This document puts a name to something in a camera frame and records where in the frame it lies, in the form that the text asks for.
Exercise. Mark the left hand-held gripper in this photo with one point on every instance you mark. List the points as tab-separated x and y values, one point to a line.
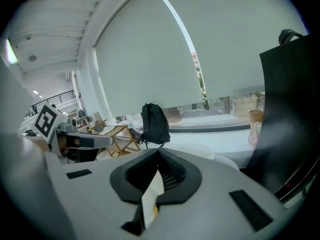
46	120

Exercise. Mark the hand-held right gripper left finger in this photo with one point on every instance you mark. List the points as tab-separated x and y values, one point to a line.
95	196

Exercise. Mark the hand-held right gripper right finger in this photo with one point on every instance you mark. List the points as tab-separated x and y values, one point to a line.
212	209

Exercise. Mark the black backpack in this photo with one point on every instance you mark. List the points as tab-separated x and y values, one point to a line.
155	124

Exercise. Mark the wooden folding chair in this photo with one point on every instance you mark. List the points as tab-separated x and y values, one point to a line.
122	141

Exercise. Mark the dark brown handbag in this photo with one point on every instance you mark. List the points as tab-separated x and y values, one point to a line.
136	136

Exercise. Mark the black metal railing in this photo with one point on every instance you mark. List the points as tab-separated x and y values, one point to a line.
57	99

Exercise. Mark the white window ledge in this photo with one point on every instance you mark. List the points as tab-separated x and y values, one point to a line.
212	139

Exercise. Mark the wide grey roller blind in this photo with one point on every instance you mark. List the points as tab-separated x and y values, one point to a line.
150	59

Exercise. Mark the beige tote bag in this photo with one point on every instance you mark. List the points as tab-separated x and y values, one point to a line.
255	120

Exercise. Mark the round ceiling smoke detector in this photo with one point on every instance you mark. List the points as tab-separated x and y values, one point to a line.
32	58

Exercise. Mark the large black panel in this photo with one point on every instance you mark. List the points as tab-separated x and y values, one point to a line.
287	109

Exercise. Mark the rectangular ceiling light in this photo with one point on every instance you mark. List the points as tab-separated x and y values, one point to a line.
11	52

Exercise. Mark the black headphones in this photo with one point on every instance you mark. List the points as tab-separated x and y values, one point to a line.
287	35

